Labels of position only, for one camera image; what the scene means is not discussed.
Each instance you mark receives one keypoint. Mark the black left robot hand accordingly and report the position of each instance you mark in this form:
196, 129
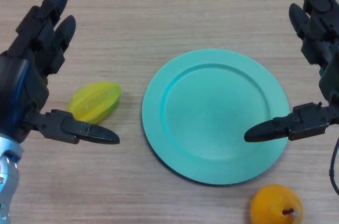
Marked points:
23, 81

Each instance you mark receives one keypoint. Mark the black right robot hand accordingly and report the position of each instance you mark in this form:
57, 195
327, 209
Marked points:
317, 17

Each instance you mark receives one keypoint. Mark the yellow starfruit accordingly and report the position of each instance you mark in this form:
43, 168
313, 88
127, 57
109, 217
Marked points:
92, 99

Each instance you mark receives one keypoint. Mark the green round plate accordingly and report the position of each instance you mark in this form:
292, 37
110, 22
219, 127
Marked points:
212, 118

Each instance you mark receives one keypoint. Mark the orange pear with stem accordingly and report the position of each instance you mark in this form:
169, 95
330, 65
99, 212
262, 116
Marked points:
272, 205

